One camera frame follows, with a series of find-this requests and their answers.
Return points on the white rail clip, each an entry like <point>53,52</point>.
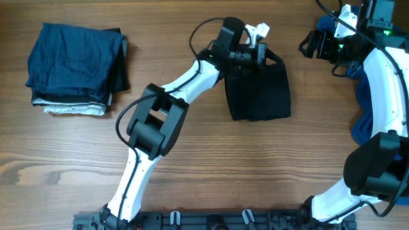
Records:
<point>175,218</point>
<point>248,219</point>

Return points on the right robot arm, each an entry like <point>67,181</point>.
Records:
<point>375,174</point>

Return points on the blue polo shirt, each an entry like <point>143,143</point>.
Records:
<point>362,129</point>

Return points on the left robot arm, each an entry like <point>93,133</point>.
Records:
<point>160,112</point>

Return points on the folded black garment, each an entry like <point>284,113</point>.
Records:
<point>117,81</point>

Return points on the folded dark blue garment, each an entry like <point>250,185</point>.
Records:
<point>72,60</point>

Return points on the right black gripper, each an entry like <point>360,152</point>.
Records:
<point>326,39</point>

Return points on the left white rail clip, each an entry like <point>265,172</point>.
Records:
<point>175,218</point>

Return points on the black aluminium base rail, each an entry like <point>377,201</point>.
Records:
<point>263,220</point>

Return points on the black polo shirt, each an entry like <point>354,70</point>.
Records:
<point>258,94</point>

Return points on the folded white garment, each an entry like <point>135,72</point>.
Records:
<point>94,110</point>

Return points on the right white rail clip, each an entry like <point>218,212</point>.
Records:
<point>248,219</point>

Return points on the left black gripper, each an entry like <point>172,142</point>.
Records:
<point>261,53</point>

